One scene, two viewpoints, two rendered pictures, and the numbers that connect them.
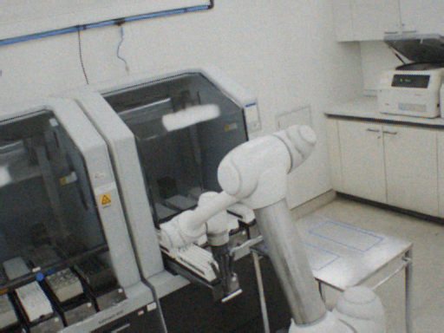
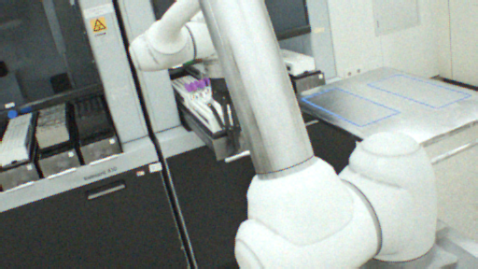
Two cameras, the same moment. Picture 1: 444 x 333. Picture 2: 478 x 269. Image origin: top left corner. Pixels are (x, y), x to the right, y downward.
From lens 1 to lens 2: 0.76 m
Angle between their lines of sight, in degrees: 16
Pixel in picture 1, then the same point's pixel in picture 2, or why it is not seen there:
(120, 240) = (119, 79)
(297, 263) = (252, 55)
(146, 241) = (155, 84)
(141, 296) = (141, 151)
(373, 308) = (409, 167)
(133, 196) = (136, 24)
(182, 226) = (151, 37)
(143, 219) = not seen: hidden behind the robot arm
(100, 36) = not seen: outside the picture
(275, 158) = not seen: outside the picture
